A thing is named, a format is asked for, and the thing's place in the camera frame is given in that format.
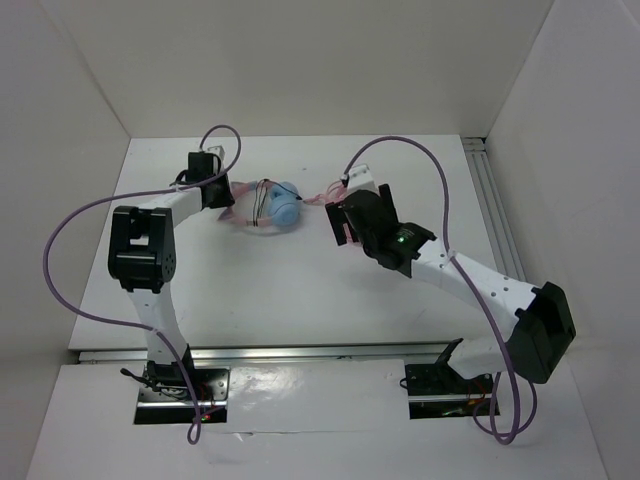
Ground blue pink cat-ear headphones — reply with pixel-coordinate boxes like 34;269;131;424
217;178;303;230

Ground thin black headphone cable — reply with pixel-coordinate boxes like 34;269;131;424
249;178;306;229

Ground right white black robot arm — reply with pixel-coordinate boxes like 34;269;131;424
325;186;576;392

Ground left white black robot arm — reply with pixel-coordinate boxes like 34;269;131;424
108;146;234;399

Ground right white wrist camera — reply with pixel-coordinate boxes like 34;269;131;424
340;164;377;195

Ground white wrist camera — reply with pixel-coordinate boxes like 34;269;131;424
187;145;225;181
340;164;377;195

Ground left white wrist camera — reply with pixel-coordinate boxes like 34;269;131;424
187;145;225;181

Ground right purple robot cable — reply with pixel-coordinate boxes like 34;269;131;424
342;137;536;446

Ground right side aluminium rail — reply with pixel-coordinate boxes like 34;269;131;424
461;137;526;281

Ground aluminium rail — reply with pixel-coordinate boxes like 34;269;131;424
461;137;526;281
77;341;466;365

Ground front aluminium rail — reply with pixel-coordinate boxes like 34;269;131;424
77;341;466;365

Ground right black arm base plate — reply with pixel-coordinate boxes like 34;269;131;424
399;364;494;397

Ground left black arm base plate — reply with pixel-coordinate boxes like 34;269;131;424
138;368;231;405

